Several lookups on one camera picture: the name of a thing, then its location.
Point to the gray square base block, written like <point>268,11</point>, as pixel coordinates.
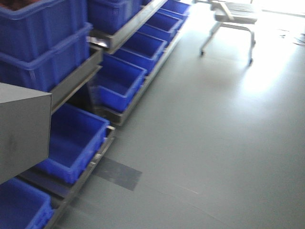
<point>25,119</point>

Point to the steel rack with bins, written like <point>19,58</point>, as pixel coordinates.
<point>96,58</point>

